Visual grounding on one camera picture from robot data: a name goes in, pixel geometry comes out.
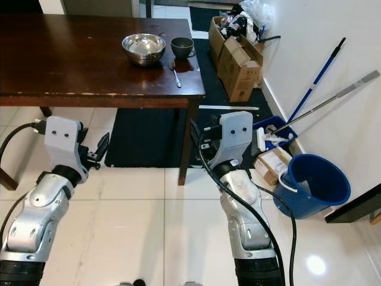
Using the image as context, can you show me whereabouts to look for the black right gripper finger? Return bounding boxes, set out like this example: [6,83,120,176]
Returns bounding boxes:
[189,118,208,160]

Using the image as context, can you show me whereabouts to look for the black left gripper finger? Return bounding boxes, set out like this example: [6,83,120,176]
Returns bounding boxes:
[94,132,111,159]

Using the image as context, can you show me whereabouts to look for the dark blue rug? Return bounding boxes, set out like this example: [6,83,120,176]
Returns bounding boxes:
[104,38,276,169]

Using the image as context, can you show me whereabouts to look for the small printed cardboard box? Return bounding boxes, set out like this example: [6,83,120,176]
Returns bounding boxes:
[252,147,295,186]

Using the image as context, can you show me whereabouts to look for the metal fork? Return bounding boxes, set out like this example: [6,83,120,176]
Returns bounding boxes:
[168,58,183,89]

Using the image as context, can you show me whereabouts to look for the brown closed cardboard box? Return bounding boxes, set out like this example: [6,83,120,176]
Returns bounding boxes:
[217,36,265,104]

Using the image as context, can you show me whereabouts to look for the brown wooden chair leg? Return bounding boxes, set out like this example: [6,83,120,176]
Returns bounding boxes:
[0,168,20,192]

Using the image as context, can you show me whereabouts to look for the dark wooden table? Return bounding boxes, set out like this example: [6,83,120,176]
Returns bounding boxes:
[0,13,207,186]

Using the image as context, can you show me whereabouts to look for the dark grey mug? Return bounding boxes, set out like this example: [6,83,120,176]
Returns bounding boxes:
[170,37,196,60]

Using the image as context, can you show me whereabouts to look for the open cardboard box with rubbish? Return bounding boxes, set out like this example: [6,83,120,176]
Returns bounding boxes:
[209,15,243,61]

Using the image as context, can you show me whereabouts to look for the stainless steel bowl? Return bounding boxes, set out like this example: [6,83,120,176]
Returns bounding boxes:
[121,33,167,66]

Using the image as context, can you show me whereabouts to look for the blue plastic bucket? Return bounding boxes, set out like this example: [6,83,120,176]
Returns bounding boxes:
[273,153,352,220]

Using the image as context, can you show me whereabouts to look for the dark floor mat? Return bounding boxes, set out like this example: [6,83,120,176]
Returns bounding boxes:
[189,5,239,32]

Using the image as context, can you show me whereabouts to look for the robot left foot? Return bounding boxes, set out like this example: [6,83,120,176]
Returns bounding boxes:
[118,278,148,286]

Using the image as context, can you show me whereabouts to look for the grey door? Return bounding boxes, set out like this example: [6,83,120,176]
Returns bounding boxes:
[62,0,141,18]

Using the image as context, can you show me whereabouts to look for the clear plastic bag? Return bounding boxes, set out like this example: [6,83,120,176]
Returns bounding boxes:
[238,0,276,28]

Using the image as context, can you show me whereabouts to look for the dark low furniture edge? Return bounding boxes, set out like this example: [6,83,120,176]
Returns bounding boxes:
[325,181,381,225]

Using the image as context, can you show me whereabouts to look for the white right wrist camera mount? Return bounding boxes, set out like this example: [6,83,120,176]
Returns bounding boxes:
[216,110,254,166]

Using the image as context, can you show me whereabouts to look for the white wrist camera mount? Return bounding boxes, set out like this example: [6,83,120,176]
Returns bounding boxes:
[44,114,89,172]
[216,110,254,166]

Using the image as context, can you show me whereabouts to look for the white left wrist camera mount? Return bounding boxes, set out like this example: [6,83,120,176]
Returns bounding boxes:
[44,114,89,172]

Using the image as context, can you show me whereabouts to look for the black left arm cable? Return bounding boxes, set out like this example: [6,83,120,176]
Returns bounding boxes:
[0,121,49,161]

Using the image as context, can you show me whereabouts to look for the blue mop handle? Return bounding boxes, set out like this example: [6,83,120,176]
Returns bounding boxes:
[286,38,348,123]

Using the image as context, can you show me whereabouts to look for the silver grey broom handle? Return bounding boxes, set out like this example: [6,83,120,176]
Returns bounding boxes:
[273,69,381,136]

